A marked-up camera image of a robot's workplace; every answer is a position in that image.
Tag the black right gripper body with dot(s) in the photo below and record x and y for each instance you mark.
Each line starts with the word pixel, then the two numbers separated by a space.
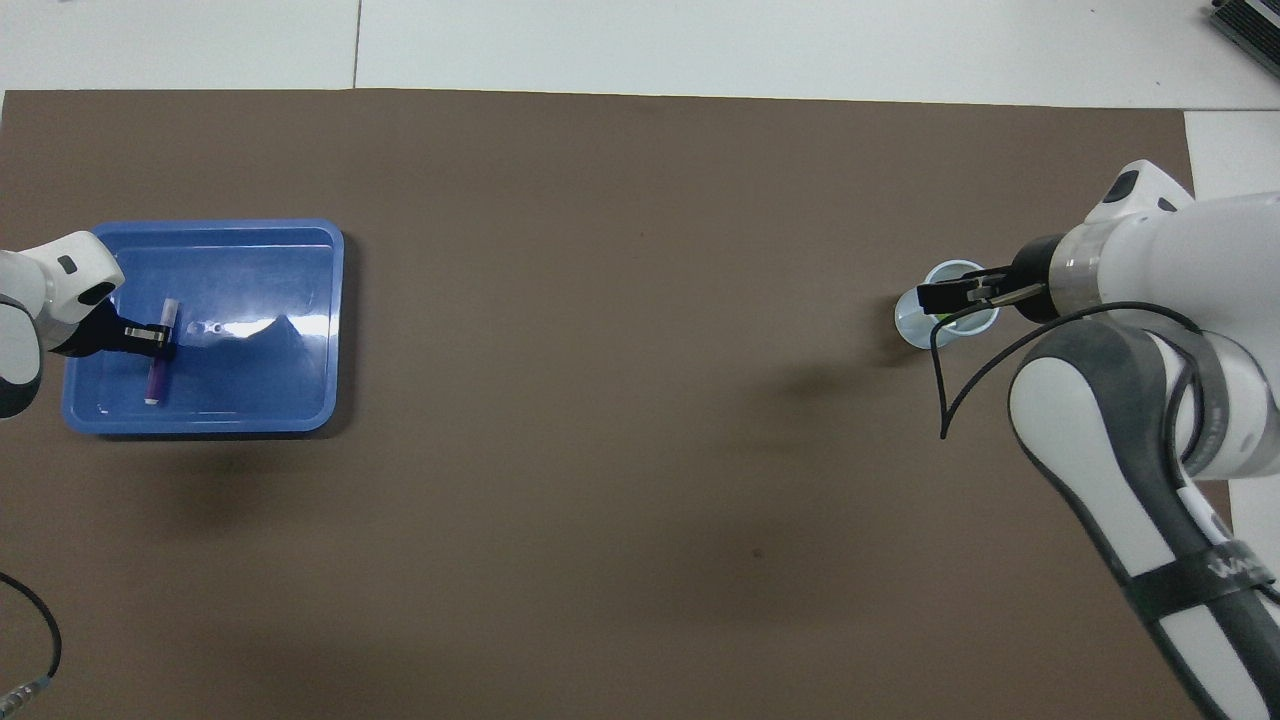
pixel 1035 275

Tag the green pen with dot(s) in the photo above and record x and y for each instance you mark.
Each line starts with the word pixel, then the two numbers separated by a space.
pixel 948 317

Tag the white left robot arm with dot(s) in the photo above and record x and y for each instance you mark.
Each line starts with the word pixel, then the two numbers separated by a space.
pixel 30 280

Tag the blue plastic tray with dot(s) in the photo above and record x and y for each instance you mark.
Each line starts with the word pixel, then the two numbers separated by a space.
pixel 270 380

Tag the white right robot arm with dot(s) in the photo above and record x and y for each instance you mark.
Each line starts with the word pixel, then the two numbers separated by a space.
pixel 1180 260

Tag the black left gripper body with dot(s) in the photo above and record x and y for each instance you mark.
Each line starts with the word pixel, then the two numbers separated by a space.
pixel 95 335

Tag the pale blue plastic cup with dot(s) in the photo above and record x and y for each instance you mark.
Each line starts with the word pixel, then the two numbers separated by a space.
pixel 912 325

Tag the grey ribbed device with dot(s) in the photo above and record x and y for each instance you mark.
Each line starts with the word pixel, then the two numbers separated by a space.
pixel 1250 25

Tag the purple pen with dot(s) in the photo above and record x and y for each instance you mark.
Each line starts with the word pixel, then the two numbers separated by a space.
pixel 157 385

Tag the brown table mat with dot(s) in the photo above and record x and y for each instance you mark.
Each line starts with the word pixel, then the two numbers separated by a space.
pixel 600 500

